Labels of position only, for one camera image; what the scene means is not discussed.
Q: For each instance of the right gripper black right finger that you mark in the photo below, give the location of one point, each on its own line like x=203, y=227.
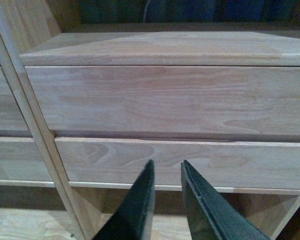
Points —
x=209, y=215

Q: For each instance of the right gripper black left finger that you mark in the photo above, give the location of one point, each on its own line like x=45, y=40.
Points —
x=134, y=217

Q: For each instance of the left wooden shelf cabinet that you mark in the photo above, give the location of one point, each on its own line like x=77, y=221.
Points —
x=18, y=91

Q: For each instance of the wooden shelf cabinet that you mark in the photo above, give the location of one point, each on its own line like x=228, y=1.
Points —
x=51, y=33
x=18, y=91

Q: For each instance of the right wooden shelf cabinet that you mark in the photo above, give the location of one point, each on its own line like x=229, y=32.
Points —
x=51, y=33

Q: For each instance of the lower wooden drawer, right cabinet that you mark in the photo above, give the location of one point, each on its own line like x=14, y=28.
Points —
x=258, y=165

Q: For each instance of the wooden drawer, cabinet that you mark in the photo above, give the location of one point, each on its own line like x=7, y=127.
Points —
x=20, y=160
x=11, y=118
x=185, y=101
x=258, y=165

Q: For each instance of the upper wooden drawer, right cabinet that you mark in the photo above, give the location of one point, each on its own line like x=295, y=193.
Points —
x=185, y=101

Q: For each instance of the lower wooden drawer, left cabinet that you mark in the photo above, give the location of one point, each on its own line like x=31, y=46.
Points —
x=20, y=160

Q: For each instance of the upper wooden drawer, left cabinet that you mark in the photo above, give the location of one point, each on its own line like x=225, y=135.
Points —
x=11, y=118

